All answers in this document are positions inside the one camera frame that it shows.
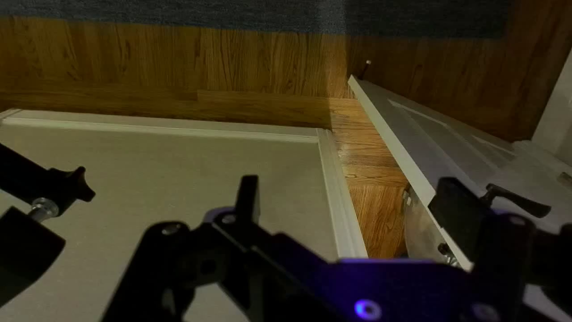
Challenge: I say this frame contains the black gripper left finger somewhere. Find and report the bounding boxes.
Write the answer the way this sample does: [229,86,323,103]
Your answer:
[0,141,96,307]

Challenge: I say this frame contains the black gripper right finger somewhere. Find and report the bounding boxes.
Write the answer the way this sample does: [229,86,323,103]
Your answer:
[427,175,572,322]

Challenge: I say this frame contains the white panelled door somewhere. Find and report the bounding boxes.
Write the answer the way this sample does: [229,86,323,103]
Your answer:
[347,73,572,273]

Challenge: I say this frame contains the metal door latch plate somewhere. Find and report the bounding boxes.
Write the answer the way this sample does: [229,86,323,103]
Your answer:
[400,186,461,266]

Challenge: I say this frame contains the white baseboard trim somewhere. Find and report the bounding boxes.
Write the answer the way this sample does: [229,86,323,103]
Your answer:
[0,107,325,143]

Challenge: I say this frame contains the dark lever door handle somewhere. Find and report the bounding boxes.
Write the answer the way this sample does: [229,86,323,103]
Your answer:
[481,182,552,220]

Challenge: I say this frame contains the white door frame casing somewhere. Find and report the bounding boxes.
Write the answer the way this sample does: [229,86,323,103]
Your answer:
[316,125,370,259]

